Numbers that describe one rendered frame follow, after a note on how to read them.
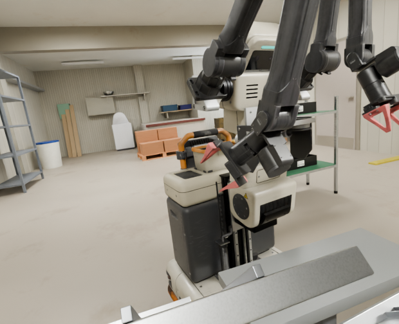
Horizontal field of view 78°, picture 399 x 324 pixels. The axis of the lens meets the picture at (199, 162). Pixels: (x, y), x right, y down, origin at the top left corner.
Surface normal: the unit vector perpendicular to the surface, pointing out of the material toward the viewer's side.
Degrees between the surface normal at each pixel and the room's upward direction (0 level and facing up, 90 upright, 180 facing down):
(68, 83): 90
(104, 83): 90
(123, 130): 90
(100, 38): 90
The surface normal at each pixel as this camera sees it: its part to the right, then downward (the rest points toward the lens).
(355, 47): -0.88, 0.19
